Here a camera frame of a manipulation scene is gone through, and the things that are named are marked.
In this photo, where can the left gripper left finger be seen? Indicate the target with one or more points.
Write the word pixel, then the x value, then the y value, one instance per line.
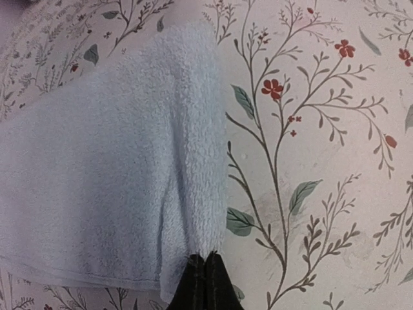
pixel 190 291

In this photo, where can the floral table cloth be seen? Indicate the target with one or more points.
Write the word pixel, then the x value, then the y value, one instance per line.
pixel 318 141

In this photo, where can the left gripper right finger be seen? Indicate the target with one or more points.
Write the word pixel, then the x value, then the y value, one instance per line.
pixel 220 293

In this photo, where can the light blue cloth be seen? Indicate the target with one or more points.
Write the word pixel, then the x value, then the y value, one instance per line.
pixel 116 178

